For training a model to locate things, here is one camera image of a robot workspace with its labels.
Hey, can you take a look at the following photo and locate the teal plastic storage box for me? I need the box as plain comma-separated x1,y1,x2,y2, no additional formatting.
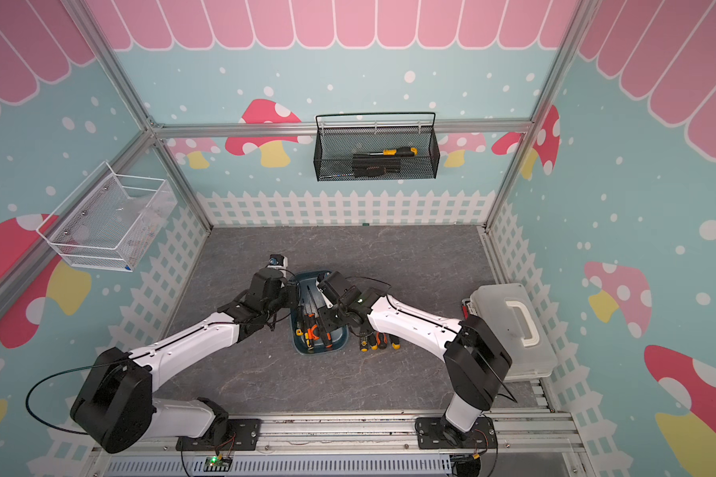
290,270,348,355

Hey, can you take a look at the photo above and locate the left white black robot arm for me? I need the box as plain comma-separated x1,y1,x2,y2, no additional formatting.
70,254,298,453

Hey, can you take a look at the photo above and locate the green lit circuit board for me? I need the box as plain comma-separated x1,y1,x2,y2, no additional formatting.
203,455,233,473

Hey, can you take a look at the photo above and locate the red tool beside toolbox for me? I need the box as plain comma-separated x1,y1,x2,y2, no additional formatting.
461,298,471,320

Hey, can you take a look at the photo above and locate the black wire mesh basket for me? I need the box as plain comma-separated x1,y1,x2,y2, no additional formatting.
313,111,441,182

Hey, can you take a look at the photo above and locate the black red screwdriver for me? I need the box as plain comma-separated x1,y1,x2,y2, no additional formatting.
376,332,390,350

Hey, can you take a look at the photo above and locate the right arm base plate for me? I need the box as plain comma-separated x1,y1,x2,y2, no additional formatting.
415,417,498,451

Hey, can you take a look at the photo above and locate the white plastic toolbox with handle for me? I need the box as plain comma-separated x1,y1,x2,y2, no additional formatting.
467,283,558,383

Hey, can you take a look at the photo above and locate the grey slotted cable duct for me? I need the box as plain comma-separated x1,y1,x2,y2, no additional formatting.
101,454,453,476

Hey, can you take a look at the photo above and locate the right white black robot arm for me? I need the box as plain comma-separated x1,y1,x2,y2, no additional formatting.
316,271,513,436

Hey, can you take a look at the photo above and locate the black tool in basket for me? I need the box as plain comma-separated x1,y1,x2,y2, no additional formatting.
351,156,402,178

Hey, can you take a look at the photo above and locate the white wire mesh basket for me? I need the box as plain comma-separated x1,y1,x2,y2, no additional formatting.
36,162,178,272

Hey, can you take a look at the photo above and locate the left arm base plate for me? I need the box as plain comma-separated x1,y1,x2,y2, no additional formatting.
175,419,263,452

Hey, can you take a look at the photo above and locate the yellow black screwdriver in basket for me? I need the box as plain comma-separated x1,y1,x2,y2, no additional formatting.
353,146,419,158

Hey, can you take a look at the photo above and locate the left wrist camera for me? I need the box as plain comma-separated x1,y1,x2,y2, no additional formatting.
268,254,288,270

